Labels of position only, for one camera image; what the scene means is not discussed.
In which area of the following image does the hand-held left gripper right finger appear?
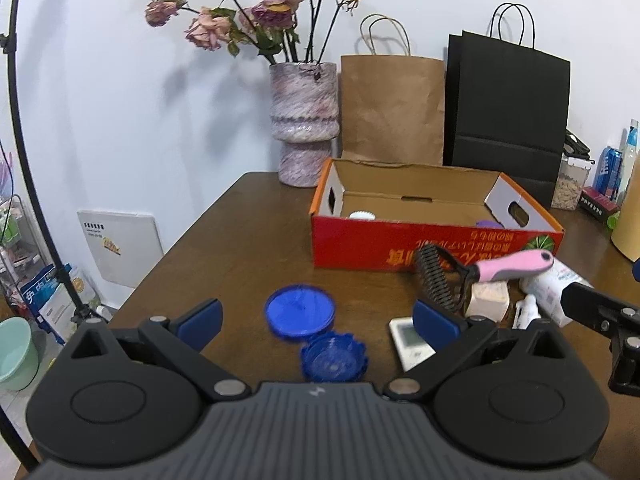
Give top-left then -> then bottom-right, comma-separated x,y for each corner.
384,301 -> 581,403

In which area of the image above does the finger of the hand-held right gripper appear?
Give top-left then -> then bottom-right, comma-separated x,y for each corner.
560,282 -> 640,396

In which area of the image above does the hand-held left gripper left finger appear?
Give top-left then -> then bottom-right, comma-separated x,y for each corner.
62,299 -> 250,402

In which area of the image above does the white digital display device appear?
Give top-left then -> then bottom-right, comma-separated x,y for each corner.
389,317 -> 437,373

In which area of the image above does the cotton swab box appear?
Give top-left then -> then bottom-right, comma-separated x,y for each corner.
519,257 -> 595,328

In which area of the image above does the pink handled pet brush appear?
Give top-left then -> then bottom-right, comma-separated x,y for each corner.
413,244 -> 555,314

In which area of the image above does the blue round lid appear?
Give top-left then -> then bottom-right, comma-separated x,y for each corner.
264,285 -> 337,338

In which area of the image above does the blue round toothed container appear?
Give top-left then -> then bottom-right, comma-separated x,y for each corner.
300,332 -> 370,382

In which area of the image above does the red cardboard box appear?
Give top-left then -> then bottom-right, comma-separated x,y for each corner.
309,157 -> 566,273

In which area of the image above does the cream cube charger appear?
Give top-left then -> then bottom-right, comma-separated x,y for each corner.
465,280 -> 511,322

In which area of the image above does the small white bottle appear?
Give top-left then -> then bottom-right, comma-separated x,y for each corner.
512,295 -> 542,330

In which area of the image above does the beige cylinder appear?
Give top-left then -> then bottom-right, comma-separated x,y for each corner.
610,160 -> 640,262

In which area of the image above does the dark red flat box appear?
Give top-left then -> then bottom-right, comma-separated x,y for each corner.
579,186 -> 621,218

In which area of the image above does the white board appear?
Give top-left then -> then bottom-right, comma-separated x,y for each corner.
76,210 -> 163,289

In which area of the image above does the clear container of seeds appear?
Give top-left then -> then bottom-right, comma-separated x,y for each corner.
551,152 -> 591,211

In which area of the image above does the blue drink can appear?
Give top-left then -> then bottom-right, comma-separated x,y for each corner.
592,146 -> 624,201

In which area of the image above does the black light stand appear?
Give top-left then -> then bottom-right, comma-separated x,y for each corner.
0,0 -> 108,471

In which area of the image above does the blue and white bag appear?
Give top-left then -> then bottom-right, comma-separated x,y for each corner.
20,265 -> 71,343

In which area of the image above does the pale green bucket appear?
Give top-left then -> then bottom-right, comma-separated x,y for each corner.
0,317 -> 40,392

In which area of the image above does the brown paper bag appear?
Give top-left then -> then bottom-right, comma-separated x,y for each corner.
341,14 -> 446,167

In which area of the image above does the black paper bag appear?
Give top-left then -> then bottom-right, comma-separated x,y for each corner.
443,3 -> 572,192

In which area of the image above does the mottled pink ceramic vase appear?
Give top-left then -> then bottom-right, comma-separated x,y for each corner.
270,61 -> 341,187

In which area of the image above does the wire storage rack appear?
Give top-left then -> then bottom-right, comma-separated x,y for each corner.
0,195 -> 56,346

